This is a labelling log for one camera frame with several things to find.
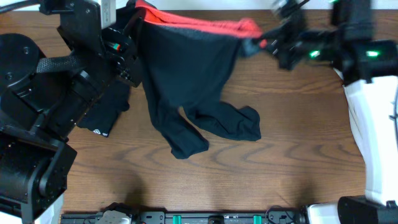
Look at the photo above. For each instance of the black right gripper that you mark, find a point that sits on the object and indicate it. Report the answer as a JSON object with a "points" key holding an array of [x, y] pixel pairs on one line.
{"points": [[285, 48]]}

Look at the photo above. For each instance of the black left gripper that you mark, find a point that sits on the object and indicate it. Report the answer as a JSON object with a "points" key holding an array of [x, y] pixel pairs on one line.
{"points": [[117, 57]]}

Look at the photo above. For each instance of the black pants with red waistband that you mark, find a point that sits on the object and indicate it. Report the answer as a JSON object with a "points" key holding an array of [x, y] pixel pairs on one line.
{"points": [[186, 64]]}

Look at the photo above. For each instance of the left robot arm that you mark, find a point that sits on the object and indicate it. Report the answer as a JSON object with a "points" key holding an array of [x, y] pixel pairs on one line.
{"points": [[42, 100]]}

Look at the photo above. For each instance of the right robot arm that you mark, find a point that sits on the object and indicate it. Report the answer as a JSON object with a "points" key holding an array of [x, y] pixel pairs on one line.
{"points": [[368, 70]]}

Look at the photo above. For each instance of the folded black garment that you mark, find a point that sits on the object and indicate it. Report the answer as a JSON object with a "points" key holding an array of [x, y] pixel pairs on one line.
{"points": [[102, 116]]}

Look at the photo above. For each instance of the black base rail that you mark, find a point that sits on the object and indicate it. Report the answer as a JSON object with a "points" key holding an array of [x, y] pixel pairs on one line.
{"points": [[121, 213]]}

